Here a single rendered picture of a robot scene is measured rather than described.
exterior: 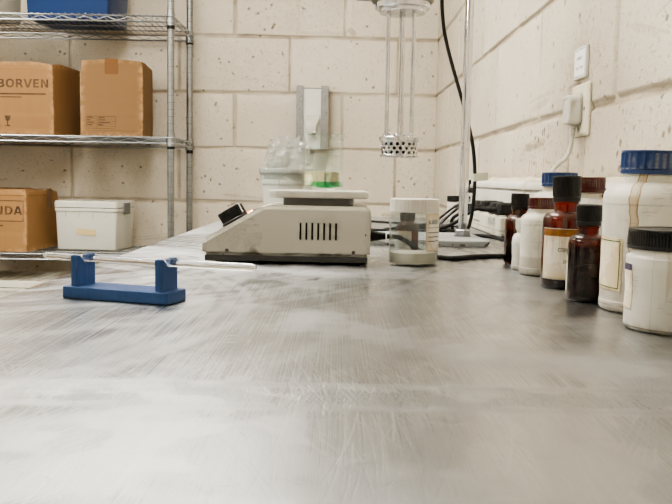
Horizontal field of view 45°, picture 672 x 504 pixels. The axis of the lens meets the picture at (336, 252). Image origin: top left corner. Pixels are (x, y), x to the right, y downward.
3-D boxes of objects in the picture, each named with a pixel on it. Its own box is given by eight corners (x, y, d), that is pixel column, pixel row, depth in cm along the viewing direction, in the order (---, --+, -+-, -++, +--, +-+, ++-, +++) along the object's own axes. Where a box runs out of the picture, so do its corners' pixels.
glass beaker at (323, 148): (292, 192, 101) (293, 127, 101) (326, 192, 105) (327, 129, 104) (321, 193, 97) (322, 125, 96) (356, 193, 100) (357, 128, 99)
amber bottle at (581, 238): (613, 302, 70) (618, 205, 69) (581, 304, 69) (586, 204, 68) (588, 296, 73) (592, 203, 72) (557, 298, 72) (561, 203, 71)
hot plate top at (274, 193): (267, 197, 96) (267, 189, 95) (275, 195, 107) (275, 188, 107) (368, 199, 95) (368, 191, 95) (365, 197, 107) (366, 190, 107)
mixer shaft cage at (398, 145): (379, 156, 131) (383, -2, 129) (377, 157, 138) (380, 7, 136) (421, 156, 131) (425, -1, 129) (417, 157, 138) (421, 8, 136)
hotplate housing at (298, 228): (201, 263, 96) (201, 195, 95) (218, 253, 109) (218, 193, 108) (388, 266, 96) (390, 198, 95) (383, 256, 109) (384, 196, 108)
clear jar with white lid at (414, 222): (383, 265, 97) (384, 198, 96) (394, 260, 102) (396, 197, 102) (433, 267, 95) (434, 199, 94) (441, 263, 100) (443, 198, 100)
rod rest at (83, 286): (60, 298, 67) (60, 254, 67) (85, 292, 70) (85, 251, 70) (166, 306, 64) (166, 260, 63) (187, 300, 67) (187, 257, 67)
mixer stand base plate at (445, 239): (298, 243, 126) (299, 237, 126) (304, 235, 146) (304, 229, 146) (491, 247, 126) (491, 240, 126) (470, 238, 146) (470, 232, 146)
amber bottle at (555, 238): (537, 283, 82) (542, 175, 81) (582, 285, 82) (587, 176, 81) (542, 289, 78) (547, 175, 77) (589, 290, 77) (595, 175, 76)
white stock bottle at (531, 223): (515, 275, 89) (518, 197, 88) (522, 271, 93) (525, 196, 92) (559, 278, 87) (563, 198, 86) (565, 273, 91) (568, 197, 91)
